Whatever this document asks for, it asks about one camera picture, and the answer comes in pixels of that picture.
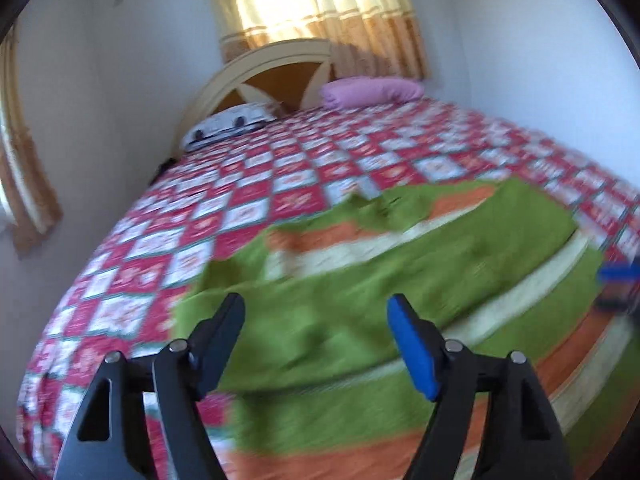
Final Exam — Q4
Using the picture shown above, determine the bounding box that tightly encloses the green striped knit sweater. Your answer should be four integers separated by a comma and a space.
170, 177, 640, 480

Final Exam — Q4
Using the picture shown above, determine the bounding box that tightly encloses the cream wooden headboard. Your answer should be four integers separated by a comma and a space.
170, 39, 346, 161

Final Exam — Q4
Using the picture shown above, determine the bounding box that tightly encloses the yellow orange curtain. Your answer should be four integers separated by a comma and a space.
202, 0, 432, 81
0, 25, 64, 257

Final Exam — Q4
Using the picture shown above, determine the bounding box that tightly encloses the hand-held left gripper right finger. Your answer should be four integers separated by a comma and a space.
387, 293, 576, 480

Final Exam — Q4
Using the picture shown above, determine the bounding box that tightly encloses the dark object beside bed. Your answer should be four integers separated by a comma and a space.
149, 157, 178, 184

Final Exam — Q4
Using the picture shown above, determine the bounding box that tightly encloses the white printed pillow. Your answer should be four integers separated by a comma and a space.
181, 102, 277, 153

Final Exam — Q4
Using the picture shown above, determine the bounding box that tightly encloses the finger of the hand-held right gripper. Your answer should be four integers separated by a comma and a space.
598, 261, 640, 285
594, 292, 640, 317

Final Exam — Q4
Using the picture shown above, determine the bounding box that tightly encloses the pink pillow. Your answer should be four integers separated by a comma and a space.
319, 76, 426, 110

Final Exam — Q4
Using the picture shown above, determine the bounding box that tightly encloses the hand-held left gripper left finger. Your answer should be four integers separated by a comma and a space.
52, 292, 246, 480

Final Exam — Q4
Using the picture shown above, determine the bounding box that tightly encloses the red checkered printed blanket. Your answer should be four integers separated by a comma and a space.
15, 97, 640, 480

